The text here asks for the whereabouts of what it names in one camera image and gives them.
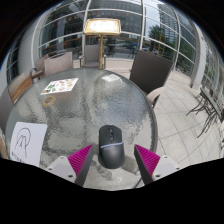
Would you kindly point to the wooden slatted bench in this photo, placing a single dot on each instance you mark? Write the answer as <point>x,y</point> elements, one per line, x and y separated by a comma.
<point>2,145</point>

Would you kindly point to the white mouse pad with drawing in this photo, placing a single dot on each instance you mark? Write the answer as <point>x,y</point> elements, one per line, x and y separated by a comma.
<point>33,140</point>

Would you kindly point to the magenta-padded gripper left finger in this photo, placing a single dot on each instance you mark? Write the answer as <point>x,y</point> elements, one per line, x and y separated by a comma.
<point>80,160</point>

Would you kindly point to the colourful picture menu card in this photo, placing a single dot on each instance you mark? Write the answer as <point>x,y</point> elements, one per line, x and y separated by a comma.
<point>60,86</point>

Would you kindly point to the round tan coaster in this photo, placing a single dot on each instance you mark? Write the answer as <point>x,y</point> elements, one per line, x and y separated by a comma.
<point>49,101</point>

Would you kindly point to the black computer mouse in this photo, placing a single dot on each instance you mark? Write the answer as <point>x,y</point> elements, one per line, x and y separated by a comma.
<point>111,150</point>

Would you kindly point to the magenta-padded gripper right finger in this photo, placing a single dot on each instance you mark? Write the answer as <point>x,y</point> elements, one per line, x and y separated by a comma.
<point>148,160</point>

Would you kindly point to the dark brown wicker chair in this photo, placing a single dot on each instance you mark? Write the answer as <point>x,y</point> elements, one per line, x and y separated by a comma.
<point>150,70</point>
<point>5,106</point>

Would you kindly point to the black metal outdoor furniture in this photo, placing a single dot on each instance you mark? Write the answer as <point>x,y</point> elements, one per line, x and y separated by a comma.
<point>210,106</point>

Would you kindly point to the gold-framed menu stand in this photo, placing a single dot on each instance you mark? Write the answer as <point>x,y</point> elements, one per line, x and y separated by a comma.
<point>101,26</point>

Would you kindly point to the grey-brown wicker armchair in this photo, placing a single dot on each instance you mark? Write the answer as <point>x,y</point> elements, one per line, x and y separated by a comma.
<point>58,63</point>
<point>92,55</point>
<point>39,66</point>

